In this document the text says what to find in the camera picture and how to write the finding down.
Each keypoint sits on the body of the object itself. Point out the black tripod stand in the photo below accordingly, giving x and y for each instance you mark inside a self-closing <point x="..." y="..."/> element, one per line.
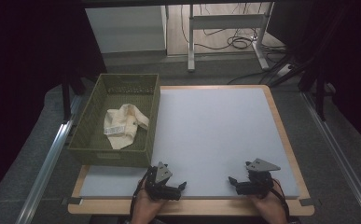
<point x="319" y="93"/>

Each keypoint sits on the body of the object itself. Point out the grey tape piece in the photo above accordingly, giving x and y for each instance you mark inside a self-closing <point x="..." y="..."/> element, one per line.
<point x="74" y="201"/>
<point x="308" y="202"/>

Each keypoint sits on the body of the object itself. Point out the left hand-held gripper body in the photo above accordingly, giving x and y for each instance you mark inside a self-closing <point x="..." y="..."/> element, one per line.
<point x="156" y="186"/>

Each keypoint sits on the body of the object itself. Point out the dark curtain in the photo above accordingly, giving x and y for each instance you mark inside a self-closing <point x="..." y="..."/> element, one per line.
<point x="22" y="77"/>
<point x="349" y="62"/>

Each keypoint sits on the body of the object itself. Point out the white foam table mat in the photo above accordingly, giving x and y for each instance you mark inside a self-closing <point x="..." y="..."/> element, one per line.
<point x="212" y="130"/>

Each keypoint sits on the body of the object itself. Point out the white cabinet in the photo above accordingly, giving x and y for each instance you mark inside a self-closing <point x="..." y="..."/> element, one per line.
<point x="125" y="28"/>

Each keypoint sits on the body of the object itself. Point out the person's right hand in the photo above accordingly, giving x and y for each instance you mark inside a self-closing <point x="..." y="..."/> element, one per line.
<point x="273" y="208"/>

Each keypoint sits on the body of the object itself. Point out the person's left hand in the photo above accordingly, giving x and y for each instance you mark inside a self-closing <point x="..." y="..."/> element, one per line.
<point x="144" y="208"/>

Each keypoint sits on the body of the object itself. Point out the white power strip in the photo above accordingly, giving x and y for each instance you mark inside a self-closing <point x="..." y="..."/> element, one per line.
<point x="283" y="71"/>

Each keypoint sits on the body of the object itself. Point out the aluminium rail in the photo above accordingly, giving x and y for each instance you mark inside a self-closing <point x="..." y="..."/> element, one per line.
<point x="46" y="171"/>
<point x="340" y="155"/>

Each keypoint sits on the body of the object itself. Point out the white metal desk frame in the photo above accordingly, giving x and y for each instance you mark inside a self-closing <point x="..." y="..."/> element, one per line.
<point x="224" y="21"/>

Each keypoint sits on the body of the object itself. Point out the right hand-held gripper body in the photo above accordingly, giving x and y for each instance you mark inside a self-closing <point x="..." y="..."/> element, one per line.
<point x="259" y="183"/>

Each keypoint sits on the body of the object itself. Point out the cream baby garment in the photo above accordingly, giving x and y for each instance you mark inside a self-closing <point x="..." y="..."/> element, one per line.
<point x="122" y="123"/>

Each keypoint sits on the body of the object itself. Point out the black stand legs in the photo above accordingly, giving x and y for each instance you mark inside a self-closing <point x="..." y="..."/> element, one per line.
<point x="66" y="99"/>

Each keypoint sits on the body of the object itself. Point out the green plastic basket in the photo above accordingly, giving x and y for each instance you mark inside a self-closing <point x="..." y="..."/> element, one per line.
<point x="89" y="141"/>

